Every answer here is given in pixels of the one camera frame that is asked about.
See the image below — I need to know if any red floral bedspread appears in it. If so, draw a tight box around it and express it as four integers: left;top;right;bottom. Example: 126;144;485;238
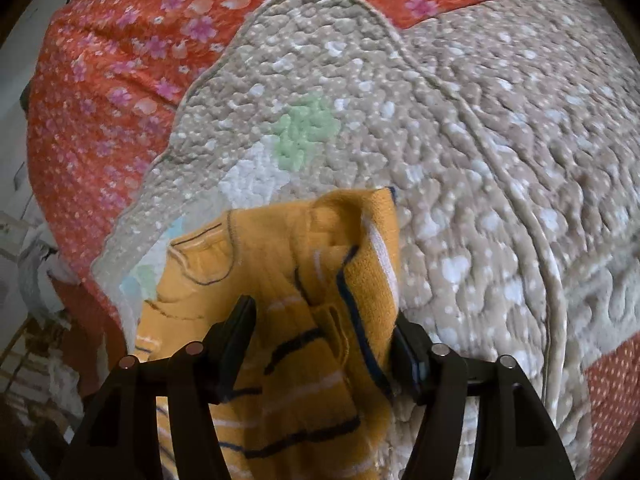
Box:
26;0;640;391

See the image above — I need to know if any beige quilted blanket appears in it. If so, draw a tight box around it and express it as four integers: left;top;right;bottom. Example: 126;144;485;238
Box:
91;0;640;480

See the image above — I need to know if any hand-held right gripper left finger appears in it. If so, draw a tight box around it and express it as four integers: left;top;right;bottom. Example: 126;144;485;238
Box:
56;294;258;480

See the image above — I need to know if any white crumpled cloth pile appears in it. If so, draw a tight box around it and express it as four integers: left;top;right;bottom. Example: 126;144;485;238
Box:
0;210;86;441

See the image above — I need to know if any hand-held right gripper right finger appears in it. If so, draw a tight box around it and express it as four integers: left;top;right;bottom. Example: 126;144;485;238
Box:
390;313;577;480

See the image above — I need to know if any yellow striped sweater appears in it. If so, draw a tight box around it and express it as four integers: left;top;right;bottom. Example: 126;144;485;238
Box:
133;186;402;480

